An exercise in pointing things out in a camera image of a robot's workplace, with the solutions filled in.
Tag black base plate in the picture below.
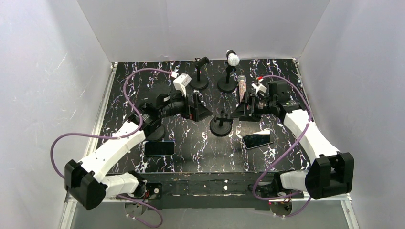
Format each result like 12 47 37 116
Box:
115 170 312 211

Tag glitter microphone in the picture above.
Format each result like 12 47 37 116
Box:
237 75 247 103

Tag black phone stand front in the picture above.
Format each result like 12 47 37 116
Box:
146 125 166 142

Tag black stand back middle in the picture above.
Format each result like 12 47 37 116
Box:
189 57 209 90

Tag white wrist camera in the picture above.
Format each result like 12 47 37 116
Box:
251 77 267 96
171 72 192 97

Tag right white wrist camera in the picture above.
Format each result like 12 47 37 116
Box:
251 77 267 96

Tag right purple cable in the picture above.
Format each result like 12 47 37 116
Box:
251 75 314 218

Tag black microphone stand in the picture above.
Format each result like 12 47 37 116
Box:
217 65 237 93

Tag white microphone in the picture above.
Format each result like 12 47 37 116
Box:
226 50 240 67

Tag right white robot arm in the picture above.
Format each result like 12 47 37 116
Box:
230 79 354 199

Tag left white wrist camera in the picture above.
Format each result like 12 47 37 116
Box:
171 72 192 97

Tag black phone stand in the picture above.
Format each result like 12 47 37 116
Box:
146 125 166 142
209 111 233 137

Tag black phone blue edge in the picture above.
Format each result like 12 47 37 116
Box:
144 141 175 156

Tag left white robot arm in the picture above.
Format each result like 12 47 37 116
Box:
64 90 212 210

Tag aluminium frame rail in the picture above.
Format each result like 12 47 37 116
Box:
59 62 352 229

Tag black phone silver edge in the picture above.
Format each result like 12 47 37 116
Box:
242 130 275 149

